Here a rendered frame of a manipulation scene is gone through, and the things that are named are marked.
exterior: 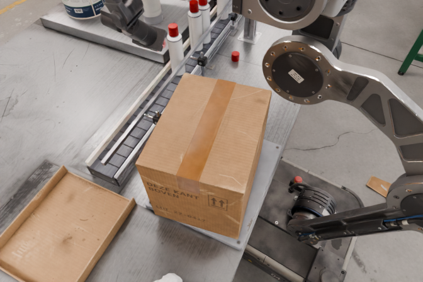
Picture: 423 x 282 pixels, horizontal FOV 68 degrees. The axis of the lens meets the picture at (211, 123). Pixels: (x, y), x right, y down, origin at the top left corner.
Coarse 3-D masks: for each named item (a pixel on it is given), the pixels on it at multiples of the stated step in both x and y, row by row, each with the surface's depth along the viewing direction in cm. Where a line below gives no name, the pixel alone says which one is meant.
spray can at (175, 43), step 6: (174, 24) 105; (174, 30) 104; (168, 36) 107; (174, 36) 106; (180, 36) 108; (168, 42) 108; (174, 42) 107; (180, 42) 108; (174, 48) 109; (180, 48) 110; (174, 54) 111; (180, 54) 111; (174, 60) 113; (180, 60) 113; (174, 66) 115; (180, 72) 117
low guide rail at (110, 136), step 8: (216, 8) 142; (184, 48) 125; (168, 64) 118; (160, 72) 115; (160, 80) 115; (152, 88) 112; (144, 96) 109; (136, 104) 105; (128, 112) 103; (120, 120) 101; (120, 128) 101; (112, 136) 98; (104, 144) 96; (96, 152) 94; (88, 160) 92
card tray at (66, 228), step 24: (48, 192) 94; (72, 192) 94; (96, 192) 94; (24, 216) 88; (48, 216) 90; (72, 216) 90; (96, 216) 90; (120, 216) 86; (0, 240) 83; (24, 240) 86; (48, 240) 85; (72, 240) 85; (96, 240) 85; (0, 264) 82; (24, 264) 82; (48, 264) 82; (72, 264) 81
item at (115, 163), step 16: (208, 48) 129; (192, 64) 123; (176, 80) 118; (160, 96) 112; (160, 112) 108; (144, 128) 103; (112, 144) 100; (128, 144) 100; (96, 160) 96; (112, 160) 96; (112, 176) 92
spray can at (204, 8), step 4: (200, 0) 117; (204, 0) 116; (200, 4) 118; (204, 4) 118; (208, 4) 120; (200, 8) 118; (204, 8) 118; (208, 8) 119; (204, 12) 119; (208, 12) 120; (204, 16) 121; (208, 16) 122; (204, 20) 122; (208, 20) 123; (204, 24) 123; (208, 24) 124; (204, 28) 125; (204, 32) 126; (208, 36) 128; (204, 40) 129; (208, 40) 130; (204, 44) 131
